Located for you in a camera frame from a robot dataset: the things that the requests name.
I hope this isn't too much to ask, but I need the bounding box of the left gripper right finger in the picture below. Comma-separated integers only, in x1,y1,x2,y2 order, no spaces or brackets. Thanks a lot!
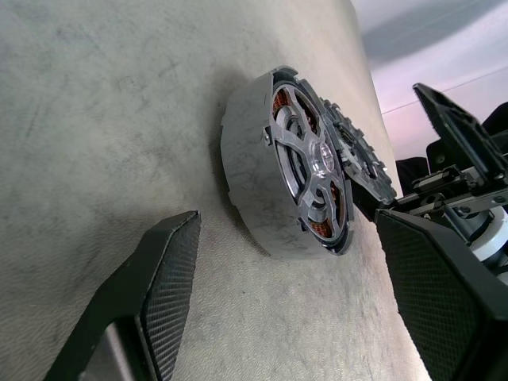
375,209,508,381

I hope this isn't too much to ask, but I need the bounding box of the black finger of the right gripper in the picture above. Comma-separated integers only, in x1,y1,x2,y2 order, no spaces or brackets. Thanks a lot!
348,182,398,222
412,82,508,182

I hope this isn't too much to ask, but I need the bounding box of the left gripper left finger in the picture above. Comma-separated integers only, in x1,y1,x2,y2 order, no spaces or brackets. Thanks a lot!
43,210,202,381

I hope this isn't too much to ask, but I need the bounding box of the round silver motor cover plate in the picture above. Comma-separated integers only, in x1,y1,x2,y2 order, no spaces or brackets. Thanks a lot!
317,97,398,206

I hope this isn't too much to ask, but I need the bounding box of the grey motor stator housing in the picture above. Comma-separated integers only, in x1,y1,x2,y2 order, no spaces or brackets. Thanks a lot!
219,65,354,261

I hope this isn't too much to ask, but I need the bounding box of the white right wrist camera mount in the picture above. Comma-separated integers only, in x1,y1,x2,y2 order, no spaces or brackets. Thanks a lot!
468,210,508,265

